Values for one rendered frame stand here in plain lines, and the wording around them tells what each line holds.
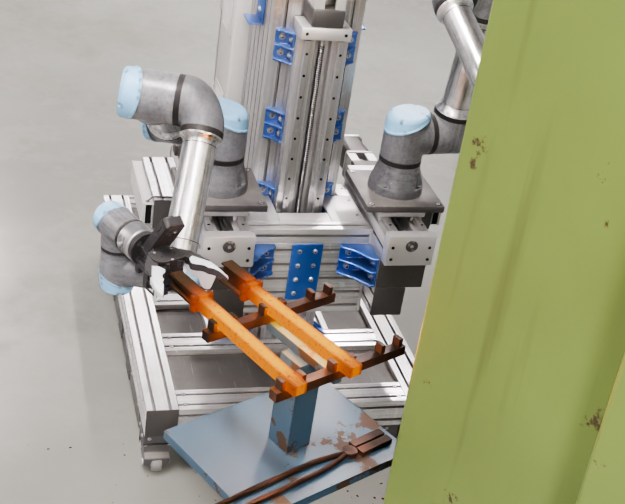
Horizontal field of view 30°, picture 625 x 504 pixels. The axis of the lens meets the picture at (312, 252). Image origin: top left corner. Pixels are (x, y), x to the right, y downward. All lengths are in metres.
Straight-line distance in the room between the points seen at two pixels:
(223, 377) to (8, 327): 0.86
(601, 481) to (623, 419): 0.10
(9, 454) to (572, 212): 2.21
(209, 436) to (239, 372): 1.10
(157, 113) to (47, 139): 2.65
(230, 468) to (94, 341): 1.67
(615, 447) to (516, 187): 0.40
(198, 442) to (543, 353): 0.90
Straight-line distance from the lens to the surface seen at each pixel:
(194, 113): 2.59
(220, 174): 3.05
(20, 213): 4.64
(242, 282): 2.35
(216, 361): 3.50
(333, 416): 2.47
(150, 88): 2.60
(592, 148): 1.55
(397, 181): 3.18
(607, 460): 1.50
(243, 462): 2.32
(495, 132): 1.68
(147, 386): 3.34
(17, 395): 3.67
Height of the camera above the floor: 2.22
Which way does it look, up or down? 29 degrees down
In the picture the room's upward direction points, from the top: 9 degrees clockwise
